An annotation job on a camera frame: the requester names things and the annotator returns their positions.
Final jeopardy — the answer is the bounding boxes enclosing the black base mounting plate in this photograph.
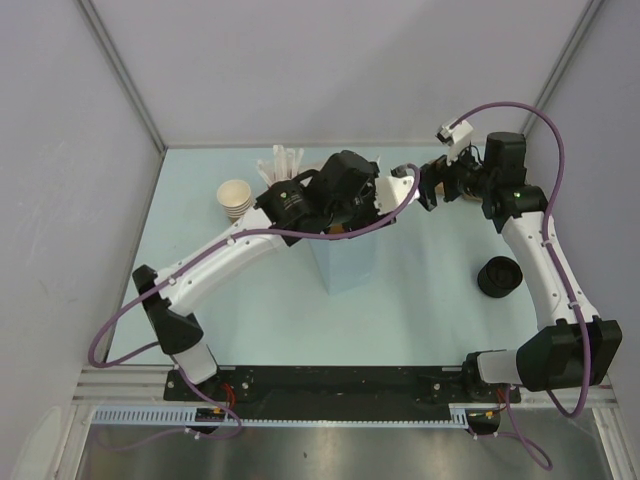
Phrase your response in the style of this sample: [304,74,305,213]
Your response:
[164,365,521,422]

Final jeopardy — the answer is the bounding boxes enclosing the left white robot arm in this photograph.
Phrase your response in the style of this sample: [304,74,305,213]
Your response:
[132,150,414,400]

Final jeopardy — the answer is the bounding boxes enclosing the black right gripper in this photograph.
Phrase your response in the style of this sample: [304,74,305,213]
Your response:
[416,138,496,211]

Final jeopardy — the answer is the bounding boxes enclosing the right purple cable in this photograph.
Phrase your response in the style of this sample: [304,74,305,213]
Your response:
[449,102,591,474]

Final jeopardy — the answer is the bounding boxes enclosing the aluminium frame rail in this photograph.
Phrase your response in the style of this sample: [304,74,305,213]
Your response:
[72,364,616,429]

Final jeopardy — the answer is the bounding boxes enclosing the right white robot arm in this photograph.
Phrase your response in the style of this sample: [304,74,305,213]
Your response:
[419,127,622,401]

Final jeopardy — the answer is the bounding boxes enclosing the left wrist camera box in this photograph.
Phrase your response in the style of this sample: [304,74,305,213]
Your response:
[374,175,419,215]

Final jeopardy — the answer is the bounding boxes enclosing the white and blue paper bag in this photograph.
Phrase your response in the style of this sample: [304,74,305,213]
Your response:
[305,162,384,296]

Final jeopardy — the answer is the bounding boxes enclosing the bundle of wrapped white straws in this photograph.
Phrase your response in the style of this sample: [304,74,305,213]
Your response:
[256,145,304,185]

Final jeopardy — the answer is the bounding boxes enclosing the stack of brown paper cups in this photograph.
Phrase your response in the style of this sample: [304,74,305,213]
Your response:
[216,179,254,222]

